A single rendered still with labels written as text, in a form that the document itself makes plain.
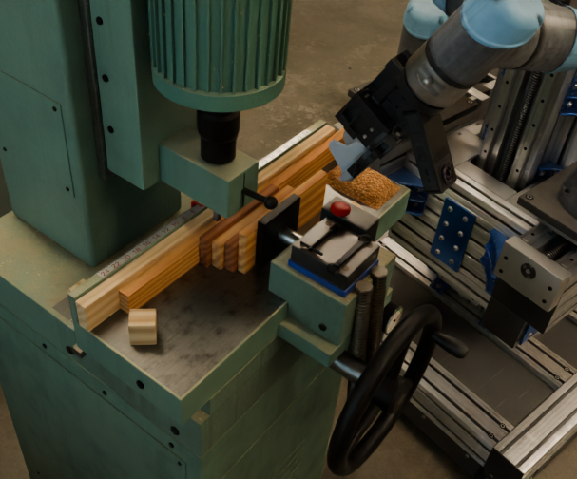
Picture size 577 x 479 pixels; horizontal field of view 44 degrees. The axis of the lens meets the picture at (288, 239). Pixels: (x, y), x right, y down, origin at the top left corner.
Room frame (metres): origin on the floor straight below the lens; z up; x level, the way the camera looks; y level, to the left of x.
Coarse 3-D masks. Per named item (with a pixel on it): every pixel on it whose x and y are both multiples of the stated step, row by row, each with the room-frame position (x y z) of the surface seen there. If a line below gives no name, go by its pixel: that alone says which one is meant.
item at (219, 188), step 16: (192, 128) 0.91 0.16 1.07; (160, 144) 0.86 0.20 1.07; (176, 144) 0.86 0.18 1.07; (192, 144) 0.87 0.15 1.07; (160, 160) 0.86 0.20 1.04; (176, 160) 0.84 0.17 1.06; (192, 160) 0.83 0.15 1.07; (240, 160) 0.84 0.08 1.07; (256, 160) 0.85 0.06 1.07; (176, 176) 0.84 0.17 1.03; (192, 176) 0.83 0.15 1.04; (208, 176) 0.81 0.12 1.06; (224, 176) 0.80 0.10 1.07; (240, 176) 0.81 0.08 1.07; (256, 176) 0.84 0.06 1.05; (192, 192) 0.83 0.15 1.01; (208, 192) 0.81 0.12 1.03; (224, 192) 0.79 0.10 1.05; (240, 192) 0.81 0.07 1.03; (224, 208) 0.79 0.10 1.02; (240, 208) 0.82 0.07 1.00
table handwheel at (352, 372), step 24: (432, 312) 0.71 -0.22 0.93; (408, 336) 0.65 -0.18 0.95; (336, 360) 0.70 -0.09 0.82; (360, 360) 0.70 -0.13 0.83; (384, 360) 0.61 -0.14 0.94; (360, 384) 0.58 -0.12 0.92; (384, 384) 0.65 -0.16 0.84; (408, 384) 0.66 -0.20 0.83; (360, 408) 0.56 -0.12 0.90; (384, 408) 0.63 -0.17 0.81; (336, 432) 0.55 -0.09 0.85; (360, 432) 0.59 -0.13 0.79; (384, 432) 0.67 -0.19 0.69; (336, 456) 0.54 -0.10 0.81; (360, 456) 0.61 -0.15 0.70
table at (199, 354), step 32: (384, 224) 0.97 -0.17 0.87; (192, 288) 0.74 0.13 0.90; (224, 288) 0.75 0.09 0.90; (256, 288) 0.75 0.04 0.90; (160, 320) 0.67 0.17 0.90; (192, 320) 0.68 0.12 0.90; (224, 320) 0.68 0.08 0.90; (256, 320) 0.69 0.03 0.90; (288, 320) 0.72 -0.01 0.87; (96, 352) 0.63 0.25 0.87; (128, 352) 0.61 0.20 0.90; (160, 352) 0.62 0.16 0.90; (192, 352) 0.62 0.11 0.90; (224, 352) 0.63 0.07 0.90; (256, 352) 0.67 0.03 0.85; (320, 352) 0.67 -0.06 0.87; (128, 384) 0.60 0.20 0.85; (160, 384) 0.56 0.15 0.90; (192, 384) 0.57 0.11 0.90; (224, 384) 0.61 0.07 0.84
